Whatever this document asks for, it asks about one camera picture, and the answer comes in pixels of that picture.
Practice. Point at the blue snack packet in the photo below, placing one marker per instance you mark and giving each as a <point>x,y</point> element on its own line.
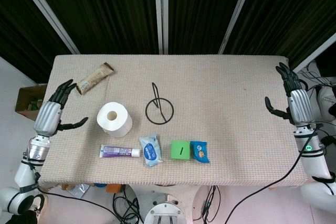
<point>200,152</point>

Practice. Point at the green cube block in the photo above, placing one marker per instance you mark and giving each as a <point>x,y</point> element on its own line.
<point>180,150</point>

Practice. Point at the blue wet wipes pack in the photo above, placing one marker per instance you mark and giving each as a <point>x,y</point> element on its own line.
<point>150,151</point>

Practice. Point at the white toilet paper roll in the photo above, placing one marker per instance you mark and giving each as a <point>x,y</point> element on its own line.
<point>114,119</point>

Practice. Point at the cardboard box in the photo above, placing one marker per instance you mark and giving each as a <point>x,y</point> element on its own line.
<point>29,102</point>

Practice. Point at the silver foil bag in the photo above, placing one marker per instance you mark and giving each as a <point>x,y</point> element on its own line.
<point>80,190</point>

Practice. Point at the orange box under table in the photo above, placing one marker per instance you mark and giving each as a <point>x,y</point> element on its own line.
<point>114,188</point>

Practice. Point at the beige woven tablecloth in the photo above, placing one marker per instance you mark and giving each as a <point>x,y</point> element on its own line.
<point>183,103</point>

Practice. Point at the brown snack bar wrapper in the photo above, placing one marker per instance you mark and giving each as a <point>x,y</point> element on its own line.
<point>93,77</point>

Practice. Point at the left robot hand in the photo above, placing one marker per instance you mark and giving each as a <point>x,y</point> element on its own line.
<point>47,116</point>

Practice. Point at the purple toothpaste tube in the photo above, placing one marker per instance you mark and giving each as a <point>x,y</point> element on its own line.
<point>119,152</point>

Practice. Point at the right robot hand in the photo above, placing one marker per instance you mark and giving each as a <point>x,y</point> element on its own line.
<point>299,103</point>

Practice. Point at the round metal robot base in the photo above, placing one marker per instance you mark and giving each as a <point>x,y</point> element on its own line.
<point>166,208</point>

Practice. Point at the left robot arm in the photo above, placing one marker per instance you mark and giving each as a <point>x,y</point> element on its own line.
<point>23,171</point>

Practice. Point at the black and white shoe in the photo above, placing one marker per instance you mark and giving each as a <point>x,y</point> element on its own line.
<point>38,204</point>

